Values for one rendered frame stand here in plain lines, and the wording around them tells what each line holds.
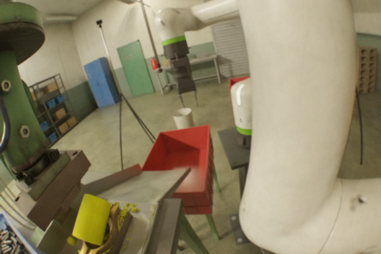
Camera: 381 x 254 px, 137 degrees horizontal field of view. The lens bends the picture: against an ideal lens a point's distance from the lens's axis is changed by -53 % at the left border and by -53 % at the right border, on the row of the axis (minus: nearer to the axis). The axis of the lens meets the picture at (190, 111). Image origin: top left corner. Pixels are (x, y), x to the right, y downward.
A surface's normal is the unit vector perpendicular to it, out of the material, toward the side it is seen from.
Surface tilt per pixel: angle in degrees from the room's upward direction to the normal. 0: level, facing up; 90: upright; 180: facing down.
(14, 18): 90
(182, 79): 98
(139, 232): 0
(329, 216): 26
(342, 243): 45
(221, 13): 119
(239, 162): 0
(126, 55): 90
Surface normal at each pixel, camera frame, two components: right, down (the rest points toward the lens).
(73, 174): 0.96, -0.17
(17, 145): 0.79, 0.05
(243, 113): -0.65, 0.44
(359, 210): -0.35, -0.81
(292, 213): -0.45, 0.32
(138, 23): -0.11, 0.43
